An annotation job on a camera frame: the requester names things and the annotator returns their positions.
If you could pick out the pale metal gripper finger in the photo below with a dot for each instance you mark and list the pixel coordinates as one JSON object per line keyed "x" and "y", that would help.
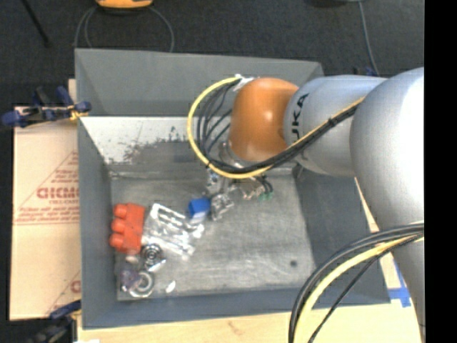
{"x": 220, "y": 207}
{"x": 213, "y": 181}

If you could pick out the blue small box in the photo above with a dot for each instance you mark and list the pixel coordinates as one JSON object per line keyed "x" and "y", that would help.
{"x": 198, "y": 206}

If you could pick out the grey metal bin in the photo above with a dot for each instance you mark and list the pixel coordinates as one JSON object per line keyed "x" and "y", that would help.
{"x": 250, "y": 248}

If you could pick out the clear plastic packet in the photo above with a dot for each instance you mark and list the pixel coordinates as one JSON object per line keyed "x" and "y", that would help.
{"x": 171, "y": 229}

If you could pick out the small white oval piece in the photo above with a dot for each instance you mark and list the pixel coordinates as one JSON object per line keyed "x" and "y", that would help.
{"x": 170, "y": 286}

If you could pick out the orange-red knobbed toy block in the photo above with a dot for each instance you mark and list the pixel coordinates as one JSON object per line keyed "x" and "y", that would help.
{"x": 128, "y": 227}

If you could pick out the purple clear plastic piece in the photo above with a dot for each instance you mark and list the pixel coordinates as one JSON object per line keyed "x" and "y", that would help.
{"x": 128, "y": 278}

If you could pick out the brown cardboard board red print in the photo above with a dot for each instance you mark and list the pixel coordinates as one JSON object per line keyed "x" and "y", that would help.
{"x": 43, "y": 206}

